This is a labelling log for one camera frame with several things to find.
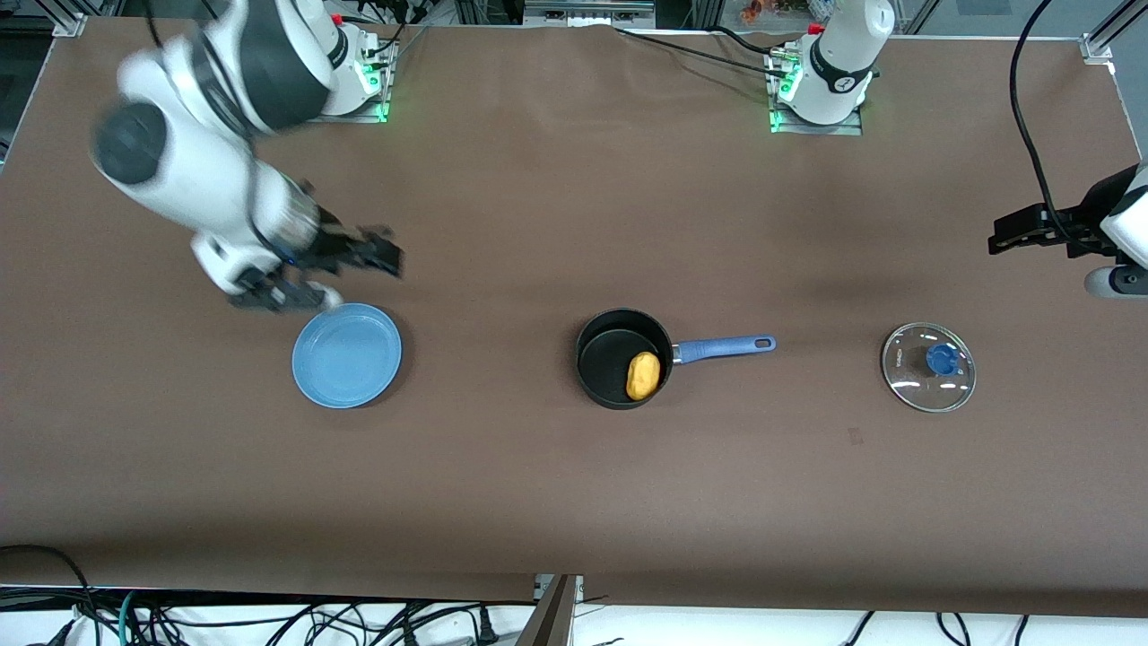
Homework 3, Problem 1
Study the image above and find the glass lid with blue knob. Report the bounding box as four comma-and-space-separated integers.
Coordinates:
881, 322, 978, 414

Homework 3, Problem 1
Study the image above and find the yellow potato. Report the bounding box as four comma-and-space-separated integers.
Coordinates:
625, 352, 663, 402

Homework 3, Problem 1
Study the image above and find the blue round plate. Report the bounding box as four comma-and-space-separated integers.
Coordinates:
291, 303, 404, 410

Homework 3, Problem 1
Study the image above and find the brown table cover mat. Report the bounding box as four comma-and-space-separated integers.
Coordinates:
0, 20, 1148, 620

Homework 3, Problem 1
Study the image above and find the silver equipment box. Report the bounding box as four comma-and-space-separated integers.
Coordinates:
525, 0, 656, 21

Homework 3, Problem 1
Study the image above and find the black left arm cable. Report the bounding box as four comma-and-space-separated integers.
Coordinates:
1009, 0, 1077, 248

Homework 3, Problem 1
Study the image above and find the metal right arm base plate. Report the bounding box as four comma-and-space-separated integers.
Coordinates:
318, 36, 396, 125

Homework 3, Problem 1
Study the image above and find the black pot with blue handle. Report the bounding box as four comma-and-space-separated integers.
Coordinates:
575, 309, 778, 411

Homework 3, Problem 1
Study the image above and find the thin black power cable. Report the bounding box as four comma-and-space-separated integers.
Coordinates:
614, 25, 777, 73

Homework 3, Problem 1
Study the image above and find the black looped floor cable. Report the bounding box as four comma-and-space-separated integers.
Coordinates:
0, 544, 100, 646

